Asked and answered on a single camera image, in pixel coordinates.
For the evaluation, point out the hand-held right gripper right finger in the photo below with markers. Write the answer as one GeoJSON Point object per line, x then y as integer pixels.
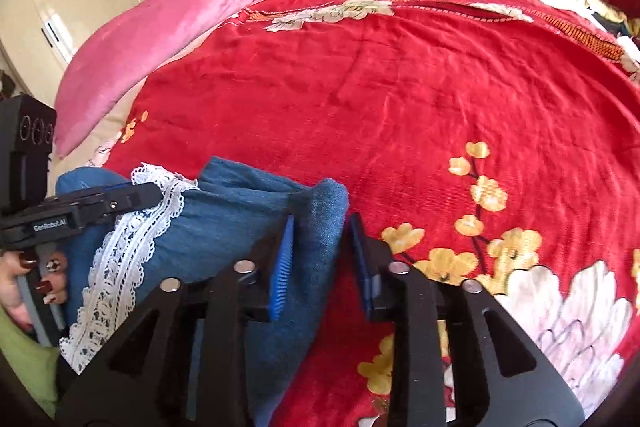
{"type": "Point", "coordinates": [360, 257]}

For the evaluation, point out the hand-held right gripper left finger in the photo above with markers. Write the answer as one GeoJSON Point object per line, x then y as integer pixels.
{"type": "Point", "coordinates": [282, 267]}

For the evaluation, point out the person's left forearm green sleeve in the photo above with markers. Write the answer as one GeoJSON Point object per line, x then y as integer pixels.
{"type": "Point", "coordinates": [25, 367]}

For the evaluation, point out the person's left hand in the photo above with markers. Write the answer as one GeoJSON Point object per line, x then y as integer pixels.
{"type": "Point", "coordinates": [12, 302]}

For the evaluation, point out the red floral blanket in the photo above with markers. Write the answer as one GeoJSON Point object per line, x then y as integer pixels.
{"type": "Point", "coordinates": [400, 107]}

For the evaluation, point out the pink quilt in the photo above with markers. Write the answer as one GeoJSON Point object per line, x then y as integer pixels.
{"type": "Point", "coordinates": [175, 37]}

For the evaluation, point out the blue denim pants lace trim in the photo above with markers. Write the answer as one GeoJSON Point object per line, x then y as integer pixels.
{"type": "Point", "coordinates": [225, 217]}

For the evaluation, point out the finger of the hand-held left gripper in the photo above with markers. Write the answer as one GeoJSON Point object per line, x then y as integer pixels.
{"type": "Point", "coordinates": [135, 197]}

